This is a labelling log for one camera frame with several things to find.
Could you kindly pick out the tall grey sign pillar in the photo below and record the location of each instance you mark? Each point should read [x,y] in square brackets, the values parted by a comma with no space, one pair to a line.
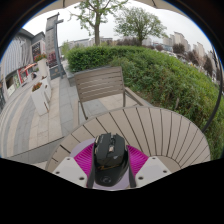
[52,43]

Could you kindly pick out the tree with bare forked trunk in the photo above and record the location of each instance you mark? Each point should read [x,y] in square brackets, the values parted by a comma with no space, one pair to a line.
[97,23]

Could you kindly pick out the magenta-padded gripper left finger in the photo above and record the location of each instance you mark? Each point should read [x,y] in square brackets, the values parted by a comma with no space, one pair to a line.
[68,170]

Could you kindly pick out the black computer mouse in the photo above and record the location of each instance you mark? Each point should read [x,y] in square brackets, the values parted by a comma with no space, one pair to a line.
[110,160]

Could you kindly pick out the storefront building with signs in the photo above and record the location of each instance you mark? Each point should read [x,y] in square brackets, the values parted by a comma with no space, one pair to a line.
[16,60]

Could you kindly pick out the distant apartment buildings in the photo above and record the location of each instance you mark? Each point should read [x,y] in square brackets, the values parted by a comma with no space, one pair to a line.
[180,38]

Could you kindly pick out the white planter box with flowers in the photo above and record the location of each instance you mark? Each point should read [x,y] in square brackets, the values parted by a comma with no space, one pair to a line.
[42,68]
[40,98]

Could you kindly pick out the brown slatted outdoor chair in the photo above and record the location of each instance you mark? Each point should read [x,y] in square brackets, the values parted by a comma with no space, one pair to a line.
[98,83]

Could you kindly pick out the dark curved umbrella pole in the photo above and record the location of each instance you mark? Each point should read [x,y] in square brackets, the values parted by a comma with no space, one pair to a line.
[218,96]

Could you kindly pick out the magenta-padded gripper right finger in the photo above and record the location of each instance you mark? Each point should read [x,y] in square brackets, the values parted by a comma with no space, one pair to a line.
[152,169]

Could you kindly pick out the round leafy green tree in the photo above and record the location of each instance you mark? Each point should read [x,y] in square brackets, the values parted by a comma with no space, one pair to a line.
[140,21]

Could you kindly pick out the beige umbrella canopy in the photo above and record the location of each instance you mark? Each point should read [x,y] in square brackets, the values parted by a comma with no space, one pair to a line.
[160,4]

